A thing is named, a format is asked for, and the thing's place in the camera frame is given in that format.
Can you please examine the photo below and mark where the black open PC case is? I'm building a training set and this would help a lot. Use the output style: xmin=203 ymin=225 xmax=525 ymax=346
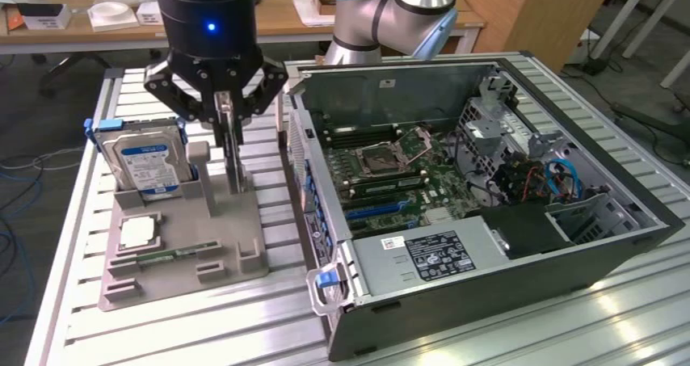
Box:
xmin=274 ymin=57 xmax=688 ymax=362

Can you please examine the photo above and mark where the blue expansion slot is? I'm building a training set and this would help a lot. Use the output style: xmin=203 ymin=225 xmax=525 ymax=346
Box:
xmin=345 ymin=201 xmax=414 ymax=221

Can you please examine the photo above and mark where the wooden cabinet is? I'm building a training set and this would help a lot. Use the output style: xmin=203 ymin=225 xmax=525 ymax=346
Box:
xmin=458 ymin=0 xmax=620 ymax=73

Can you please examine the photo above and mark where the CPU socket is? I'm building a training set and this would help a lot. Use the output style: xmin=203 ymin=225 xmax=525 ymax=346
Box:
xmin=357 ymin=142 xmax=407 ymax=178

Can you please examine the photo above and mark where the loose green RAM stick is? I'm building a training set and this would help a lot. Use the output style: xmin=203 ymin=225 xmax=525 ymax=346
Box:
xmin=138 ymin=242 xmax=221 ymax=267

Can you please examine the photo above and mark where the green graphics card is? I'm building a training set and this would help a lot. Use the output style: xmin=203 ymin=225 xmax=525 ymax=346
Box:
xmin=213 ymin=90 xmax=245 ymax=196

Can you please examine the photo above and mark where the hard disk in blue caddy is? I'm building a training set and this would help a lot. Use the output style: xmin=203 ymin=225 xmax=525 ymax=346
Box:
xmin=82 ymin=115 xmax=188 ymax=202

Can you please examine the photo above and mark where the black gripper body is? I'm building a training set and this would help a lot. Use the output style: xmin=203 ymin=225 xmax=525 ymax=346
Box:
xmin=154 ymin=0 xmax=267 ymax=97

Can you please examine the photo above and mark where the grey parts rack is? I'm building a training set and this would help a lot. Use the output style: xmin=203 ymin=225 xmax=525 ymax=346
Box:
xmin=96 ymin=141 xmax=271 ymax=313

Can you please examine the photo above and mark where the silver socket cover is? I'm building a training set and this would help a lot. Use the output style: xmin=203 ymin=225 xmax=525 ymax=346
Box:
xmin=395 ymin=125 xmax=435 ymax=164

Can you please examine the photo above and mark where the black floor stand base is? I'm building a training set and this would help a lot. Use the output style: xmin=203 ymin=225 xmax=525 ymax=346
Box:
xmin=612 ymin=99 xmax=690 ymax=143

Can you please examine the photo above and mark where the wooden desk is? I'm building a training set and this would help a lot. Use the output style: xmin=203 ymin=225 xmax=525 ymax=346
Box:
xmin=0 ymin=0 xmax=486 ymax=56

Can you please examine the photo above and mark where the silver CPU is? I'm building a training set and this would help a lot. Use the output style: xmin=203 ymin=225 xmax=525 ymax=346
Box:
xmin=119 ymin=217 xmax=159 ymax=249

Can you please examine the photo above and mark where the white paper stack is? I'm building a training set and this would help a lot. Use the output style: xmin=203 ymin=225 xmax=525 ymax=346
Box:
xmin=293 ymin=0 xmax=339 ymax=28

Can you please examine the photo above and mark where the grey power supply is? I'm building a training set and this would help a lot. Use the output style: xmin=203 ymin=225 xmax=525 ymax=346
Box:
xmin=345 ymin=216 xmax=511 ymax=299

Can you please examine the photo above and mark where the black service label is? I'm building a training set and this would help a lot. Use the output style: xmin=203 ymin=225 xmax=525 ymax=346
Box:
xmin=303 ymin=213 xmax=331 ymax=264

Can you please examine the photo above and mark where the black RAM slot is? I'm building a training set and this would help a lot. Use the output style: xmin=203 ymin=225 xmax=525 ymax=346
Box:
xmin=326 ymin=133 xmax=397 ymax=144
xmin=350 ymin=187 xmax=429 ymax=201
xmin=343 ymin=168 xmax=425 ymax=182
xmin=329 ymin=137 xmax=398 ymax=149
xmin=325 ymin=128 xmax=395 ymax=139
xmin=323 ymin=124 xmax=394 ymax=135

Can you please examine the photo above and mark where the small white box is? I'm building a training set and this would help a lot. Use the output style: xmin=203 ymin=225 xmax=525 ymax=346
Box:
xmin=134 ymin=0 xmax=166 ymax=27

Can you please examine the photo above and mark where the orange packet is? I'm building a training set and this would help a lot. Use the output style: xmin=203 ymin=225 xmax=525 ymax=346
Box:
xmin=0 ymin=6 xmax=27 ymax=31

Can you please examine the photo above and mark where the long black expansion slot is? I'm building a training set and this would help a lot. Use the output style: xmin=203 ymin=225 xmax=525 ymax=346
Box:
xmin=339 ymin=194 xmax=403 ymax=212

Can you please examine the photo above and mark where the black office chair base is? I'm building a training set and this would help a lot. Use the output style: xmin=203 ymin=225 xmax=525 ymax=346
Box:
xmin=38 ymin=48 xmax=163 ymax=99

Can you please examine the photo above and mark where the blue wire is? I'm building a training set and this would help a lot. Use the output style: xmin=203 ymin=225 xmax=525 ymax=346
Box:
xmin=542 ymin=158 xmax=585 ymax=202

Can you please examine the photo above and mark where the silver chipset heatsink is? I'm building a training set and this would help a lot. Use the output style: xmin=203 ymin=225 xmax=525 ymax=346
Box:
xmin=423 ymin=207 xmax=458 ymax=226

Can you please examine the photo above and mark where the white box with black lid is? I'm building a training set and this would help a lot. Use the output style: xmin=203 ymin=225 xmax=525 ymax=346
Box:
xmin=15 ymin=2 xmax=74 ymax=31

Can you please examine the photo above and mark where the green motherboard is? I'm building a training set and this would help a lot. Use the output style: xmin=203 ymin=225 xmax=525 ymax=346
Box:
xmin=317 ymin=115 xmax=490 ymax=240

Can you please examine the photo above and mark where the installed RAM stick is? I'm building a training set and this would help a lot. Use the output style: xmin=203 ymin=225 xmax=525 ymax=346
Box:
xmin=353 ymin=177 xmax=426 ymax=194

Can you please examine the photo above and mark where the silver drive cage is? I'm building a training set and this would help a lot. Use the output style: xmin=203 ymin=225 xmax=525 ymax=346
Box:
xmin=457 ymin=73 xmax=544 ymax=181

